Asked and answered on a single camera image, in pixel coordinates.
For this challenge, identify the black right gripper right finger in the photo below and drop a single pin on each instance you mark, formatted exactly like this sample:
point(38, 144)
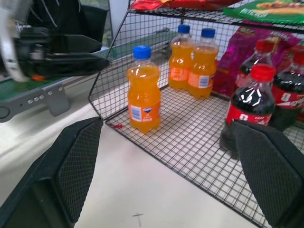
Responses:
point(273, 175)

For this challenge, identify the red snack bag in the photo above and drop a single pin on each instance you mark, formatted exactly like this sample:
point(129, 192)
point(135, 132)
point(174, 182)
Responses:
point(145, 4)
point(202, 2)

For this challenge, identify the purple snack bag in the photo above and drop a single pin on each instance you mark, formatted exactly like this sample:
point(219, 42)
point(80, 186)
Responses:
point(234, 54)

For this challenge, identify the cola bottle red cap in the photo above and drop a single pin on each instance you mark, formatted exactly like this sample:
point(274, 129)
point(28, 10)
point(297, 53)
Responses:
point(249, 99)
point(288, 95)
point(255, 57)

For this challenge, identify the green snack bag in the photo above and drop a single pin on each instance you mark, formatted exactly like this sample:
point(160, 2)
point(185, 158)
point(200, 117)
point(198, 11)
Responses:
point(261, 12)

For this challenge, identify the small red tie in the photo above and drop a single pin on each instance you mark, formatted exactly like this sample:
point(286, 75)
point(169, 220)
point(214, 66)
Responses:
point(116, 125)

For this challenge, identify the grey conveyor with green belt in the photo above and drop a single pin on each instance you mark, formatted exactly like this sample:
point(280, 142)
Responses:
point(54, 99)

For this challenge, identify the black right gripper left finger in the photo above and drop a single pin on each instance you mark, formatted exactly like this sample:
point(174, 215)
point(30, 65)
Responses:
point(47, 180)

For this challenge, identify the orange soda bottle blue cap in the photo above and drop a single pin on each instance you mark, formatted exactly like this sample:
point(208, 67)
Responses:
point(143, 95)
point(178, 59)
point(203, 69)

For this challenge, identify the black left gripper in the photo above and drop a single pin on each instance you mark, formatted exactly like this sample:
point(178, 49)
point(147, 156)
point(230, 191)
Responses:
point(33, 52)

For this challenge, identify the small orange item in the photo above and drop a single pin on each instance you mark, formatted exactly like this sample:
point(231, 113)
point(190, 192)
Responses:
point(38, 77)

